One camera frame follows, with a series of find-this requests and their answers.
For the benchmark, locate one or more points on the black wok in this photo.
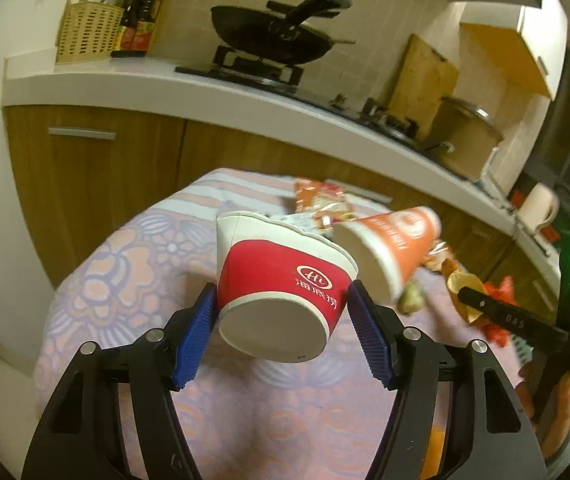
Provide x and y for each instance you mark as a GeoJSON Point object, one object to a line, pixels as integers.
{"type": "Point", "coordinates": [265, 35]}

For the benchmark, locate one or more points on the white kettle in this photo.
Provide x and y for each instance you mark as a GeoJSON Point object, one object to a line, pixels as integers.
{"type": "Point", "coordinates": [537, 210]}

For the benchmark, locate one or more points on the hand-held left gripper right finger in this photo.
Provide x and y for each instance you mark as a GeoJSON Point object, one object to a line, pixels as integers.
{"type": "Point", "coordinates": [371, 342]}

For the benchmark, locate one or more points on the crumpled foil wrapper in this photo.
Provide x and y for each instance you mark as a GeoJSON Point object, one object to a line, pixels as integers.
{"type": "Point", "coordinates": [437, 256]}

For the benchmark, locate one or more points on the white kitchen countertop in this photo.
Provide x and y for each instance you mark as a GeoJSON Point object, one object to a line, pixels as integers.
{"type": "Point", "coordinates": [140, 82]}

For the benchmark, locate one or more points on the orange snack packet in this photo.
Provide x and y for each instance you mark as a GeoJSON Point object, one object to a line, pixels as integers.
{"type": "Point", "coordinates": [315, 200]}

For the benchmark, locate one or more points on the red plastic wrapper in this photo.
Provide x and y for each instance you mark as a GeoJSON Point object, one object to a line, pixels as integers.
{"type": "Point", "coordinates": [500, 291]}

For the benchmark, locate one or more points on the floral striped cloth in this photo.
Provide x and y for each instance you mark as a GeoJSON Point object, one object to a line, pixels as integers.
{"type": "Point", "coordinates": [140, 260]}

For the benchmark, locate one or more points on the orange paper cup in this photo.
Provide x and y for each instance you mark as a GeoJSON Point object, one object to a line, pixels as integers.
{"type": "Point", "coordinates": [395, 240]}

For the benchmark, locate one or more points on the black gas stove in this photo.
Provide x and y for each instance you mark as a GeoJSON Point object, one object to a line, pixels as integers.
{"type": "Point", "coordinates": [275, 72]}

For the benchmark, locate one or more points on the white wall cabinet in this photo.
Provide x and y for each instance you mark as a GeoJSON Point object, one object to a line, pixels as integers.
{"type": "Point", "coordinates": [540, 35]}

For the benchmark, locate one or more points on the wooden base cabinet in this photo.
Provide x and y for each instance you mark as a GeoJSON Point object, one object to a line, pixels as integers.
{"type": "Point", "coordinates": [130, 185]}

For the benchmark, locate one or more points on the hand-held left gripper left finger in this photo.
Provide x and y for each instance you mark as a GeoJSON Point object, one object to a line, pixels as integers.
{"type": "Point", "coordinates": [194, 342]}

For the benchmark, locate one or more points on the red paper cup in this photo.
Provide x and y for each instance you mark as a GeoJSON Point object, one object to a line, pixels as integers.
{"type": "Point", "coordinates": [275, 280]}

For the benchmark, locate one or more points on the white sachet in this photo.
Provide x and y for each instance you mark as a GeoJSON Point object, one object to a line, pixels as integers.
{"type": "Point", "coordinates": [292, 221]}

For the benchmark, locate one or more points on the yellow plastic basket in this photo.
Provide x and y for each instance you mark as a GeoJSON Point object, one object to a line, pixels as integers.
{"type": "Point", "coordinates": [87, 30]}

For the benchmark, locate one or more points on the wooden cutting board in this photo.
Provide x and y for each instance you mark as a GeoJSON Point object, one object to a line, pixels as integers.
{"type": "Point", "coordinates": [425, 80]}

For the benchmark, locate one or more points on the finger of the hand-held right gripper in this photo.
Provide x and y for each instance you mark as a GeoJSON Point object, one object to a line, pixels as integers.
{"type": "Point", "coordinates": [515, 321]}

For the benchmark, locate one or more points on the person's right hand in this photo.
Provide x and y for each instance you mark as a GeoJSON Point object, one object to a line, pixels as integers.
{"type": "Point", "coordinates": [567, 405]}

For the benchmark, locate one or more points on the orange peel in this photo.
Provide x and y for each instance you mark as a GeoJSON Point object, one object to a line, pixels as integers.
{"type": "Point", "coordinates": [457, 277]}

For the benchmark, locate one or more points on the steel pot with lid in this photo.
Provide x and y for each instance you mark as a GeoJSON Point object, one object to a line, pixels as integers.
{"type": "Point", "coordinates": [465, 140]}

